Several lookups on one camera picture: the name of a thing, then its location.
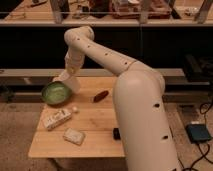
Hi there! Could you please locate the green ceramic bowl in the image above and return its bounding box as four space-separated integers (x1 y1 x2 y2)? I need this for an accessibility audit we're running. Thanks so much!
41 81 72 105

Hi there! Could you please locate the black rectangular phone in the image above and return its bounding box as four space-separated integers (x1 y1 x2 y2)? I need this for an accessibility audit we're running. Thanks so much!
113 128 121 140

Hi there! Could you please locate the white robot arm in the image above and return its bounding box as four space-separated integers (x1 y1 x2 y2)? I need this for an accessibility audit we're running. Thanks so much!
58 26 181 171

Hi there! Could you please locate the wooden table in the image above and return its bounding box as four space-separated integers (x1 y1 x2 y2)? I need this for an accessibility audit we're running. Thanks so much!
27 75 126 171

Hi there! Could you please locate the red sausage toy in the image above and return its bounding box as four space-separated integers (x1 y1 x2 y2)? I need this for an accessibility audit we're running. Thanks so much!
93 90 109 103

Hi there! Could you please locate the white carton box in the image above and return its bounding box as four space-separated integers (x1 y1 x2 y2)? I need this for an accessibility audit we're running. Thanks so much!
42 109 72 131

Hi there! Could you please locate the black cable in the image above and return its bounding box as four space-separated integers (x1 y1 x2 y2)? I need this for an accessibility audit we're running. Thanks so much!
179 96 213 171

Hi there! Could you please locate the white sponge block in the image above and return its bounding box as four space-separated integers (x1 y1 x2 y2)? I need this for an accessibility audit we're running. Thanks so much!
63 128 85 145

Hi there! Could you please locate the black foot pedal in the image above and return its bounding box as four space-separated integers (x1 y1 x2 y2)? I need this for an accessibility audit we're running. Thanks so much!
186 124 212 143

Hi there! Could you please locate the wooden shelf with clutter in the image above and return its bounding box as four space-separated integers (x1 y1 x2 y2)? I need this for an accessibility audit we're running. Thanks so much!
0 0 213 27

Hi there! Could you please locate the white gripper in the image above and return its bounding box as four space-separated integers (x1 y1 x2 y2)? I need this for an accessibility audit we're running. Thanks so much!
54 53 84 82

